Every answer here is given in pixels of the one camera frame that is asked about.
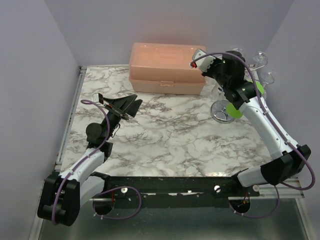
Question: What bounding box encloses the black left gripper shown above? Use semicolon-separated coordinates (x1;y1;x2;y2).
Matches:
102;94;142;141

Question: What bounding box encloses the tall clear wine glass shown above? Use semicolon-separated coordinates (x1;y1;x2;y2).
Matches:
229;45;246;57

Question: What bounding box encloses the green plastic goblet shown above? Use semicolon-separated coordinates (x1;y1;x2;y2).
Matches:
225;80;265;119

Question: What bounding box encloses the clear stemmed wine glass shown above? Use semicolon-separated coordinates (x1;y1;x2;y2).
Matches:
252;51;269;70

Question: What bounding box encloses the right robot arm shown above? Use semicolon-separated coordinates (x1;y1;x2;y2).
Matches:
190;49;316;196

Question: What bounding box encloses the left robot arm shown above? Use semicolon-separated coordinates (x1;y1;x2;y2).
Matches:
37;93;143;226

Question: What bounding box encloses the pink plastic storage box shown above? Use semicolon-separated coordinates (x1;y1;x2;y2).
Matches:
128;42;206;95

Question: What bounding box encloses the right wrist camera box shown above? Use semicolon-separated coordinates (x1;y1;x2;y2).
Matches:
190;48;215;73

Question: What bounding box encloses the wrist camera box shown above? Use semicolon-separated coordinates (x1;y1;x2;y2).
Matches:
190;48;215;73
92;93;104;105

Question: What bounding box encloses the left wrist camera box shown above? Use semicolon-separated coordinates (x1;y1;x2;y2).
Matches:
92;93;104;105

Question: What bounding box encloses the chrome wire wine glass rack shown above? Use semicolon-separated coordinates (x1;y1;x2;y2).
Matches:
210;97;235;124

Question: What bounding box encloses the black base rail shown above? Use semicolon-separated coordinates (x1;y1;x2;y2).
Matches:
92;172;260;209

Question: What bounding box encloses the aluminium table frame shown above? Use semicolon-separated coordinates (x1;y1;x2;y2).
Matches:
27;65;88;240

